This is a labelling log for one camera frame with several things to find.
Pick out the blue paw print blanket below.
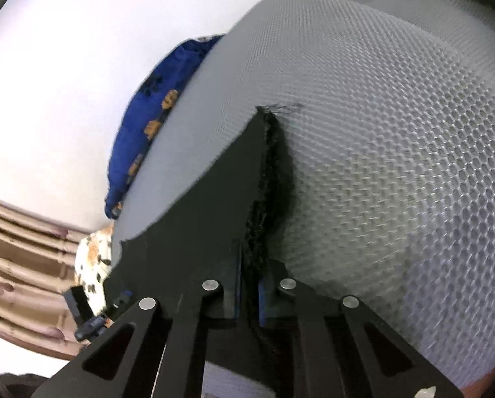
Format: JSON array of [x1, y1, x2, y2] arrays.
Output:
[[105, 35, 225, 220]]

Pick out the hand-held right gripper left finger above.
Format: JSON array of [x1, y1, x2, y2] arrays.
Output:
[[31, 244, 244, 398]]

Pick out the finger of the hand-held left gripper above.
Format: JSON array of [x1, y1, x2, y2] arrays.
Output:
[[75, 315, 116, 341], [63, 285, 95, 325]]

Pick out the pink beige curtain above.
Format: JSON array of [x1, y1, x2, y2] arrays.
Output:
[[0, 193, 92, 361]]

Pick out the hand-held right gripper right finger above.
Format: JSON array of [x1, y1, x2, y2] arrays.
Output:
[[257, 258, 466, 398]]

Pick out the brown wooden bed frame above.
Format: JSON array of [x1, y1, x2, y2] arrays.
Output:
[[463, 371, 495, 398]]

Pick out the black pants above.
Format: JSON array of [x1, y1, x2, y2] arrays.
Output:
[[102, 105, 303, 398]]

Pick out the white orange floral pillow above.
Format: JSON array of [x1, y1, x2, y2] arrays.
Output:
[[74, 226, 115, 316]]

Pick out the grey mesh mat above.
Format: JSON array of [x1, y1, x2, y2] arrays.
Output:
[[110, 0, 495, 391]]

